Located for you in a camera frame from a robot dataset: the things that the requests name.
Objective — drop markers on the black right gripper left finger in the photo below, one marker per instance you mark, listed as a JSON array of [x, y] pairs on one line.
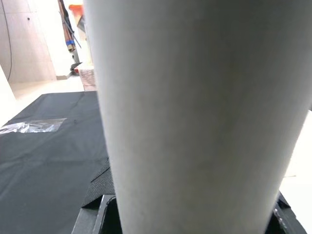
[[100, 187]]

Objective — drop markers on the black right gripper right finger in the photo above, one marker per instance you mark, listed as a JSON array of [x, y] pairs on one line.
[[287, 219]]

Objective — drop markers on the white plastic table leg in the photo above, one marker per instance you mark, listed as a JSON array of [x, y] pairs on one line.
[[195, 109]]

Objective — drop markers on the black tablecloth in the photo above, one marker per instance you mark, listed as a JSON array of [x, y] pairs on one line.
[[48, 158]]

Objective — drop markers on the crumpled clear tape piece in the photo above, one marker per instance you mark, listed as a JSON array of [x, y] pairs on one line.
[[34, 126]]

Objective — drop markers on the patterned cloth covered bench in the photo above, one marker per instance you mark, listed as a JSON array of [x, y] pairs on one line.
[[87, 80]]

